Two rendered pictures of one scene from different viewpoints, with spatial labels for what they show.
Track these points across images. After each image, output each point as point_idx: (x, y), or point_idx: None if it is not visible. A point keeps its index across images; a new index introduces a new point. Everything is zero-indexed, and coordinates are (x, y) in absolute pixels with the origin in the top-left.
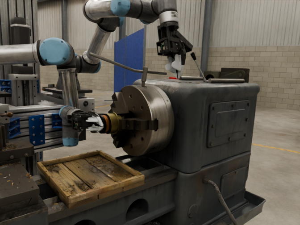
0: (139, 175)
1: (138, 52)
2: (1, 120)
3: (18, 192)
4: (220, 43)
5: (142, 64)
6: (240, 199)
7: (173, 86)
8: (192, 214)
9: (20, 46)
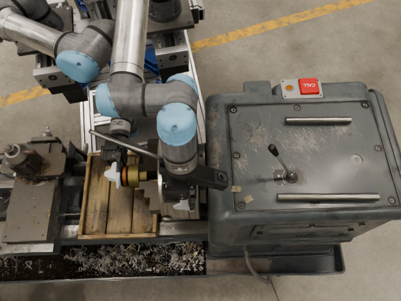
0: (151, 233)
1: None
2: (64, 82)
3: (31, 239)
4: None
5: None
6: (317, 249)
7: None
8: (224, 252)
9: (41, 42)
